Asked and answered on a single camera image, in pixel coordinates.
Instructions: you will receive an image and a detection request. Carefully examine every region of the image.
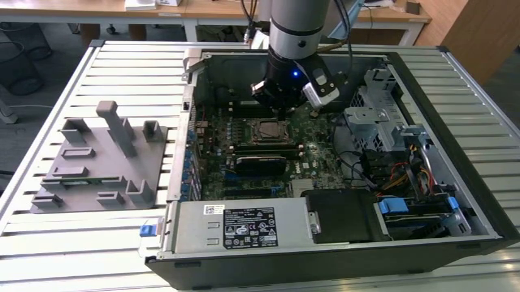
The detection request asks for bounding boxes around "white stand foot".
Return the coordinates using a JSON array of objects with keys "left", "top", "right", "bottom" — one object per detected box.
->
[{"left": 0, "top": 85, "right": 20, "bottom": 124}]

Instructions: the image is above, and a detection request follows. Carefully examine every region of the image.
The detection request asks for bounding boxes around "silver heat sink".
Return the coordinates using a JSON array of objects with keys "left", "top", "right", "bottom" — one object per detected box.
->
[{"left": 290, "top": 179, "right": 316, "bottom": 197}]

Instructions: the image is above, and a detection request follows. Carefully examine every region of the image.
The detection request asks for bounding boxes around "black RAM slot bank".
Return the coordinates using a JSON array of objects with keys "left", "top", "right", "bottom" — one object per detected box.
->
[
  {"left": 227, "top": 100, "right": 297, "bottom": 119},
  {"left": 231, "top": 144, "right": 305, "bottom": 159}
]

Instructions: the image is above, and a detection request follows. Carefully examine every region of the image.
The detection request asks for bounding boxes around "silver CPU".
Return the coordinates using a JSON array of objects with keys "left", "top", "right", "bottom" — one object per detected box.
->
[{"left": 258, "top": 121, "right": 286, "bottom": 137}]

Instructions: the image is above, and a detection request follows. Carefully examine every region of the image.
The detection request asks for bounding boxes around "thin black cable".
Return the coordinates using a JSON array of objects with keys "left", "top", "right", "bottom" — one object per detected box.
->
[{"left": 330, "top": 114, "right": 381, "bottom": 194}]

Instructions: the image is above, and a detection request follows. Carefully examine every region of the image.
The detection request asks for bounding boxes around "coloured power wire bundle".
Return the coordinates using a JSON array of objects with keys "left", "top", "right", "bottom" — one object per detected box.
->
[{"left": 388, "top": 144, "right": 435, "bottom": 195}]

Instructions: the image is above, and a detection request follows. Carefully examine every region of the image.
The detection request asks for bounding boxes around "black plastic fan shroud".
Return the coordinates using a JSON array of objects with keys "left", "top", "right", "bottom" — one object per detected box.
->
[{"left": 304, "top": 188, "right": 391, "bottom": 244}]

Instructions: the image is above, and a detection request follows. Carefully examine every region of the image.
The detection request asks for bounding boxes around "metal socket cover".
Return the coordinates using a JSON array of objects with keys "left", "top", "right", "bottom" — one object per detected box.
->
[{"left": 249, "top": 119, "right": 294, "bottom": 144}]

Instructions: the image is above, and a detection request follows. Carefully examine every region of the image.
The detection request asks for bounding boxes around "CPU socket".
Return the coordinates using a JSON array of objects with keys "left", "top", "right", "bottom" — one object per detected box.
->
[{"left": 246, "top": 117, "right": 297, "bottom": 146}]

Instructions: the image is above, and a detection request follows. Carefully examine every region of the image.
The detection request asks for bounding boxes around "green motherboard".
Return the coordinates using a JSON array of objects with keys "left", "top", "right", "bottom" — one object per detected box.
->
[{"left": 187, "top": 103, "right": 369, "bottom": 202}]

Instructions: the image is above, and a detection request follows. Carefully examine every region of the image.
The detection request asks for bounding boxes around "grey parts rack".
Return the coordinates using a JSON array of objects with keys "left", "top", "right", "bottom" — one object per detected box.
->
[{"left": 30, "top": 100, "right": 170, "bottom": 215}]

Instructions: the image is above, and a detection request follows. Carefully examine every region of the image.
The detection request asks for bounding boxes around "black open PC case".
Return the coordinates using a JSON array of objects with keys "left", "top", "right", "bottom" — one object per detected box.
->
[{"left": 145, "top": 45, "right": 520, "bottom": 291}]

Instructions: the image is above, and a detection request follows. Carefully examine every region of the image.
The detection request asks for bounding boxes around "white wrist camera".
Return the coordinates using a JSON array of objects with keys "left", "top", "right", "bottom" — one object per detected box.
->
[{"left": 302, "top": 66, "right": 342, "bottom": 110}]

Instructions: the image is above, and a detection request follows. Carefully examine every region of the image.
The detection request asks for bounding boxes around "silver power supply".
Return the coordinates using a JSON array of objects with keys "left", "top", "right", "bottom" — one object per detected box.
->
[{"left": 161, "top": 197, "right": 316, "bottom": 255}]

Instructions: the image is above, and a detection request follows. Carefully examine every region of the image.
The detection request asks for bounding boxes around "silver drive cage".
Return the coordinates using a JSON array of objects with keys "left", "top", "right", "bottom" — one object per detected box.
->
[{"left": 342, "top": 68, "right": 435, "bottom": 153}]

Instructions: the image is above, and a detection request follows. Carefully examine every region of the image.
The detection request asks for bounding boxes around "wooden desk white frame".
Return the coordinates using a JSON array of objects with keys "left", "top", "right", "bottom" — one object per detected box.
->
[
  {"left": 0, "top": 0, "right": 201, "bottom": 42},
  {"left": 185, "top": 0, "right": 432, "bottom": 46}
]

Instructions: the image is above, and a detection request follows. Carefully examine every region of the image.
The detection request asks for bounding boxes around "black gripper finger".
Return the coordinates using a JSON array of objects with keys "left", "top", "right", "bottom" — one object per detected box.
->
[{"left": 277, "top": 105, "right": 294, "bottom": 123}]

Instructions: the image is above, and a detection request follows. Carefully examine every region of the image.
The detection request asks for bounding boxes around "green RAM stick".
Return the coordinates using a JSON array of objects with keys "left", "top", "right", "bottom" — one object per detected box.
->
[{"left": 60, "top": 176, "right": 123, "bottom": 186}]

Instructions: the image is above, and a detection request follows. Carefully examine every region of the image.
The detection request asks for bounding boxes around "black expansion slot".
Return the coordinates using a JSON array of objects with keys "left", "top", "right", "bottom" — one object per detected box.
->
[{"left": 223, "top": 187, "right": 280, "bottom": 198}]

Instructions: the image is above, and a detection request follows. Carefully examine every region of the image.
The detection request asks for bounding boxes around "black waste bin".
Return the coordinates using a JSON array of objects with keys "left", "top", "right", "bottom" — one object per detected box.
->
[{"left": 0, "top": 39, "right": 47, "bottom": 96}]

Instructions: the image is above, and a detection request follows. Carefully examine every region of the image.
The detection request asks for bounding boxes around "wooden cabinet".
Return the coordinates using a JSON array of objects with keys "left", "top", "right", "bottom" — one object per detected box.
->
[{"left": 413, "top": 0, "right": 520, "bottom": 86}]

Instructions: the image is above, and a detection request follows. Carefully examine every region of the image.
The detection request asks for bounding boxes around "hard disk in blue carrier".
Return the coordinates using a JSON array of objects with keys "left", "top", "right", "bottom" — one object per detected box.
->
[{"left": 376, "top": 196, "right": 463, "bottom": 241}]

